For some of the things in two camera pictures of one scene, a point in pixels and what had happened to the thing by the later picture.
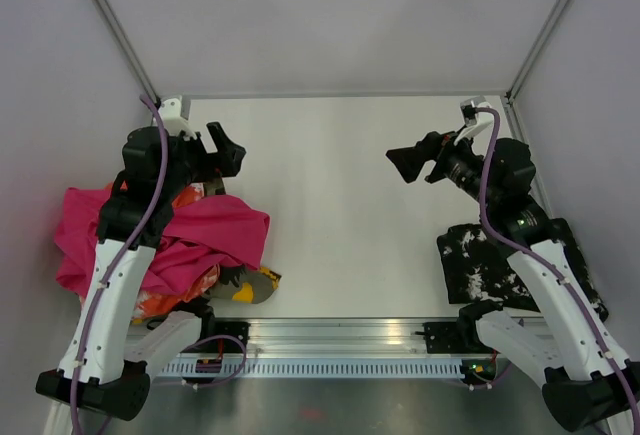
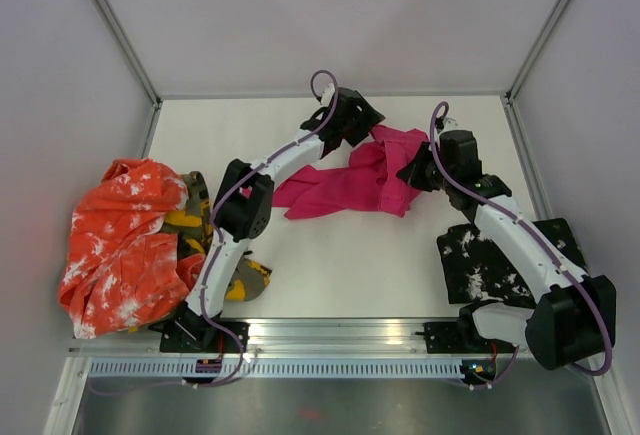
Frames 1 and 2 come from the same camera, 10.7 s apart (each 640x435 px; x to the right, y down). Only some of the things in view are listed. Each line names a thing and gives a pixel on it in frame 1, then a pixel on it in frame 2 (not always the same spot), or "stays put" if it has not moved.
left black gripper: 226,162 -> 368,119
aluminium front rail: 343,339 stays put
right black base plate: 451,337 stays put
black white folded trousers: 477,269 stays put
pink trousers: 204,233 -> 368,177
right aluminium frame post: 528,63 stays put
